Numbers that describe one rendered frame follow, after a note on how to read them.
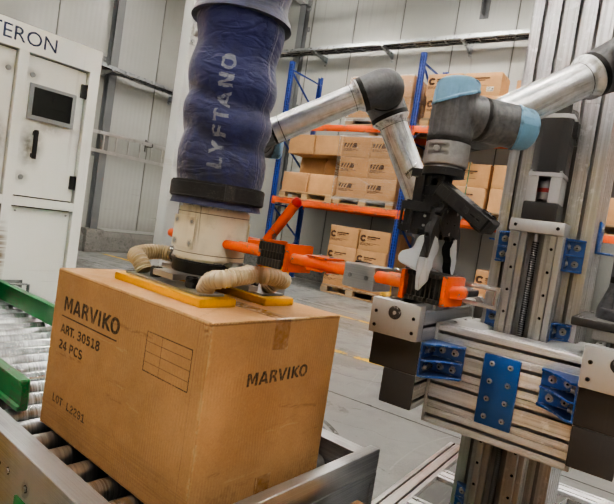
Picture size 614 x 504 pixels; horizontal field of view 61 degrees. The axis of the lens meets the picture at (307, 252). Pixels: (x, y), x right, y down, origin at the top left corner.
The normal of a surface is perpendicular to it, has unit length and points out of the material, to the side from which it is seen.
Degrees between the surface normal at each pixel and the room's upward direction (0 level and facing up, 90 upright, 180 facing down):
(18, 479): 90
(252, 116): 72
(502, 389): 90
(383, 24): 90
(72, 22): 90
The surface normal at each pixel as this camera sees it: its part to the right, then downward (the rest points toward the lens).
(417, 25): -0.57, -0.04
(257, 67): 0.61, -0.09
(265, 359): 0.76, 0.15
